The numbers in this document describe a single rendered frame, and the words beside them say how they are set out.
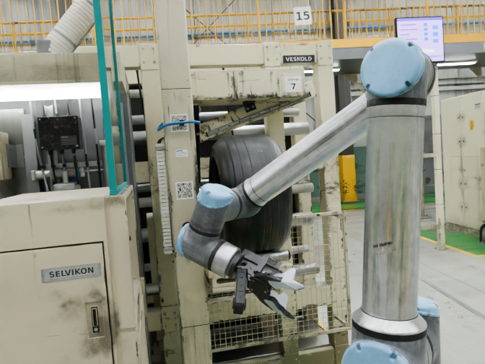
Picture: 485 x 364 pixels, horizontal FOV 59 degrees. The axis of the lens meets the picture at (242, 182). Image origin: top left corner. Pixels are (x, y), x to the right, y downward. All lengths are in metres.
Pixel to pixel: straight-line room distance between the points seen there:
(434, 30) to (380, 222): 5.16
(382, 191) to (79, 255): 0.78
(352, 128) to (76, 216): 0.74
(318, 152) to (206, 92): 1.15
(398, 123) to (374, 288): 0.33
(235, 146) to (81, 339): 0.96
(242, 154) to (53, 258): 0.88
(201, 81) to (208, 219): 1.15
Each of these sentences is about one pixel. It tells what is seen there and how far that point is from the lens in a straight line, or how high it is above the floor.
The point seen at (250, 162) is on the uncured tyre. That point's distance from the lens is 1.76.
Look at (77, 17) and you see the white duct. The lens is 2.27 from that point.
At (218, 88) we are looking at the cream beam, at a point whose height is 1.69.
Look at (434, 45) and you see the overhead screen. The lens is 5.94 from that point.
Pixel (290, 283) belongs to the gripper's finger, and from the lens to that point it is 1.07.
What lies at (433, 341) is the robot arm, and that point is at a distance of 1.12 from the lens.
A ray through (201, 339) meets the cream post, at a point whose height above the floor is 0.56.
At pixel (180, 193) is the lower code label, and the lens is 1.87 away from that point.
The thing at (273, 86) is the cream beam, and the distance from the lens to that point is 2.24.
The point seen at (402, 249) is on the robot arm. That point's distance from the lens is 0.91.
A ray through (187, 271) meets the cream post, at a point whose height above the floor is 0.86.
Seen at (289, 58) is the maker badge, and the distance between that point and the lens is 2.63.
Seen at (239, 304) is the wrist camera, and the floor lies 0.99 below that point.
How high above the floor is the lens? 1.35
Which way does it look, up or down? 3 degrees down
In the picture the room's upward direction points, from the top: 4 degrees counter-clockwise
